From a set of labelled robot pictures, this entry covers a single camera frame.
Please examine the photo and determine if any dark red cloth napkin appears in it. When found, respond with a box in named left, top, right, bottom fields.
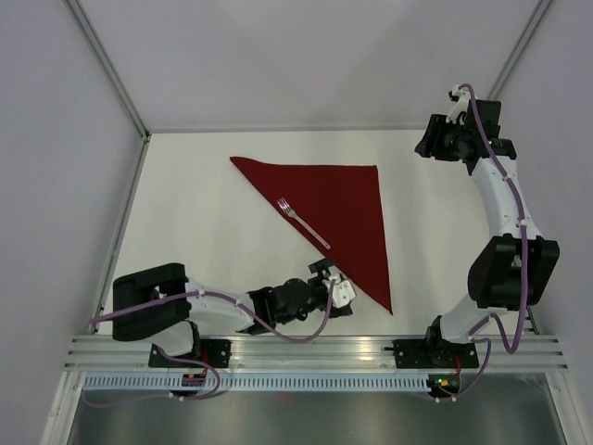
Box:
left=230, top=157, right=393, bottom=313

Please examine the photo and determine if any silver metal fork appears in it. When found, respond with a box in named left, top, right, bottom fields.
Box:
left=277, top=197, right=331, bottom=249

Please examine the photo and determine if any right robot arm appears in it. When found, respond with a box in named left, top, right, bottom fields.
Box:
left=415, top=95, right=560, bottom=366

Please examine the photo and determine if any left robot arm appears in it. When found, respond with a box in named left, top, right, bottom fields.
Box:
left=112, top=260, right=357, bottom=367

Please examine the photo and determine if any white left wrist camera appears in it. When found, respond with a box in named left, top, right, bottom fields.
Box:
left=322, top=275, right=357, bottom=309

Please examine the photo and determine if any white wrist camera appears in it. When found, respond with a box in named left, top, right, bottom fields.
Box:
left=446, top=83, right=473, bottom=125
left=322, top=275, right=357, bottom=309

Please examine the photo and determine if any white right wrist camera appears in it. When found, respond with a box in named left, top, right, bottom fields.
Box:
left=446, top=83, right=473, bottom=125

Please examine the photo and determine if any aluminium front mounting rail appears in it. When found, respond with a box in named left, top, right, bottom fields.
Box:
left=64, top=335, right=568, bottom=374

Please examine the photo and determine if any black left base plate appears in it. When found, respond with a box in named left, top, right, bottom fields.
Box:
left=148, top=338, right=232, bottom=369

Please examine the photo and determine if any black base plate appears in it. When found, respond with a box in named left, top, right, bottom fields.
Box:
left=386, top=338, right=480, bottom=370
left=148, top=338, right=232, bottom=369

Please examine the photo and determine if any aluminium frame back rail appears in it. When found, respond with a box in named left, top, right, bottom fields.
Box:
left=149, top=124, right=427, bottom=134

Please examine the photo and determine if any aluminium frame rail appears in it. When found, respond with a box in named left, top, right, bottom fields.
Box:
left=526, top=306, right=540, bottom=336
left=149, top=124, right=427, bottom=134
left=91, top=133, right=152, bottom=318

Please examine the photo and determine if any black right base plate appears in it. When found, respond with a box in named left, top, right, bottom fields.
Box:
left=386, top=338, right=480, bottom=370

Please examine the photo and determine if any aluminium frame right post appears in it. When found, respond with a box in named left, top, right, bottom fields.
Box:
left=486, top=0, right=556, bottom=100

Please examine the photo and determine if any aluminium frame post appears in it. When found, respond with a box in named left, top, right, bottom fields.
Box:
left=486, top=0, right=556, bottom=100
left=62, top=0, right=150, bottom=141

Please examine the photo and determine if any aluminium frame right side rail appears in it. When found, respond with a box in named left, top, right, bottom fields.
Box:
left=526, top=306, right=540, bottom=336

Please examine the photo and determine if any aluminium frame left side rail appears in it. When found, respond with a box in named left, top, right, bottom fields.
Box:
left=91, top=133, right=152, bottom=318

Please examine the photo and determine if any white slotted cable duct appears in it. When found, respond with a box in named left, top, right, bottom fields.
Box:
left=82, top=372, right=429, bottom=392

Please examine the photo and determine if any aluminium frame left post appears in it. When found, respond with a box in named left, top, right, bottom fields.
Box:
left=62, top=0, right=150, bottom=141

